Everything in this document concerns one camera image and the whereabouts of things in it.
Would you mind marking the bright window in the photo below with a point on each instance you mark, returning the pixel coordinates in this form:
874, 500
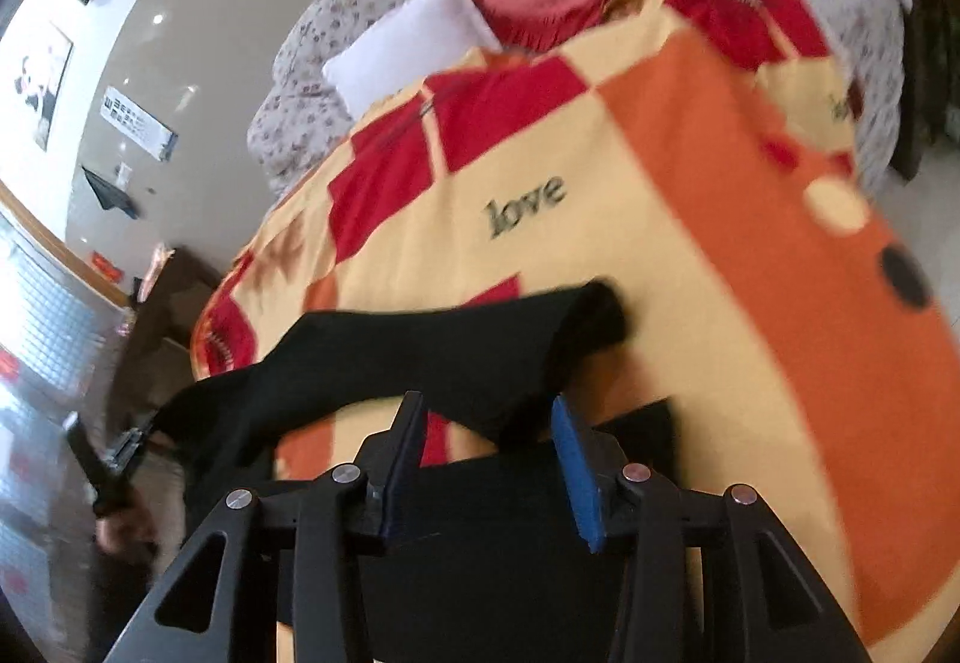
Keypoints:
52, 348

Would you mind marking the black pants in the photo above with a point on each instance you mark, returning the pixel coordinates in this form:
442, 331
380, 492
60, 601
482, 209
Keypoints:
420, 348

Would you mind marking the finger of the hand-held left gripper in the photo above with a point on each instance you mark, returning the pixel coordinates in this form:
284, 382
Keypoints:
131, 453

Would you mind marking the red wall sticker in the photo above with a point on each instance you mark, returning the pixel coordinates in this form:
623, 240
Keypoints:
106, 265

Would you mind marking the wall poster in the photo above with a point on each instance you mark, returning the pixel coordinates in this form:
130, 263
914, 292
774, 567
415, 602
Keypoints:
45, 85

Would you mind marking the grey floral quilt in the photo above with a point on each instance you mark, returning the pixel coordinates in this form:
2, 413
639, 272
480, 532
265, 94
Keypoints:
337, 33

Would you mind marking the person's left hand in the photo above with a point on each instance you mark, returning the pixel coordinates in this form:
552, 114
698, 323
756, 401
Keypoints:
126, 529

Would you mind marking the dark hanging cloth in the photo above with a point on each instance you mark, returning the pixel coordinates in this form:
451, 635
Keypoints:
109, 190

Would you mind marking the white wall calendar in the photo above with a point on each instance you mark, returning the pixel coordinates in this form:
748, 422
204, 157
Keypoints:
139, 119

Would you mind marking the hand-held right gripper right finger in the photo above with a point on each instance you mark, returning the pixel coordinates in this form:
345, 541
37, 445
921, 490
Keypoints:
577, 475

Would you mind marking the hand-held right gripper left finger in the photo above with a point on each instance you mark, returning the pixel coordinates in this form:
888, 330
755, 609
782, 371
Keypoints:
401, 460

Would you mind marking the dark wooden desk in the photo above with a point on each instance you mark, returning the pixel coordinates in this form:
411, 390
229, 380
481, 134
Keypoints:
172, 310

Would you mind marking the orange yellow red checkered blanket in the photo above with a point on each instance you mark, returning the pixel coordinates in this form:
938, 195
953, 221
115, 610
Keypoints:
675, 220

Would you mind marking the white pillow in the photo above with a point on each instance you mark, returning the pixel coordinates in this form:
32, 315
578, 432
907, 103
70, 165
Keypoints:
405, 40

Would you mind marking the dark wooden furniture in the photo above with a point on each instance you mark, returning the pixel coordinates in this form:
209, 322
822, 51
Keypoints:
930, 93

